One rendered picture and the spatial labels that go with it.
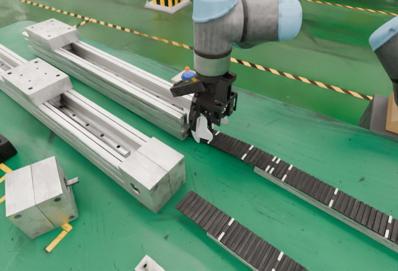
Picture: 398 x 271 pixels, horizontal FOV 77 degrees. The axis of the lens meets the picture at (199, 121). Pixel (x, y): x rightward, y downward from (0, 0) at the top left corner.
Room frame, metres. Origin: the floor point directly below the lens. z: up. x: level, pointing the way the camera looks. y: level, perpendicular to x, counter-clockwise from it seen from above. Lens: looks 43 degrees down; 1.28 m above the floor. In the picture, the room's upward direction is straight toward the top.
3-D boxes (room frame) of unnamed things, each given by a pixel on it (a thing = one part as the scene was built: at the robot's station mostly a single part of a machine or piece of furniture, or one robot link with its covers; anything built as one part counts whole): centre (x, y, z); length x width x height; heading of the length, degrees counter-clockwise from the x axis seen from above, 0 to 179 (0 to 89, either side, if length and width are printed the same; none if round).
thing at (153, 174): (0.33, 0.09, 0.83); 0.12 x 0.09 x 0.10; 143
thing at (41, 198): (0.27, 0.30, 0.83); 0.11 x 0.10 x 0.10; 120
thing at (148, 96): (0.74, 0.33, 0.82); 0.80 x 0.10 x 0.09; 53
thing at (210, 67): (0.46, -0.03, 1.02); 0.08 x 0.08 x 0.05
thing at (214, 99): (0.46, -0.03, 0.94); 0.09 x 0.08 x 0.12; 53
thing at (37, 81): (0.59, 0.45, 0.87); 0.16 x 0.11 x 0.07; 53
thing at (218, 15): (0.46, -0.03, 1.10); 0.09 x 0.08 x 0.11; 96
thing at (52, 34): (0.89, 0.53, 0.87); 0.16 x 0.11 x 0.07; 53
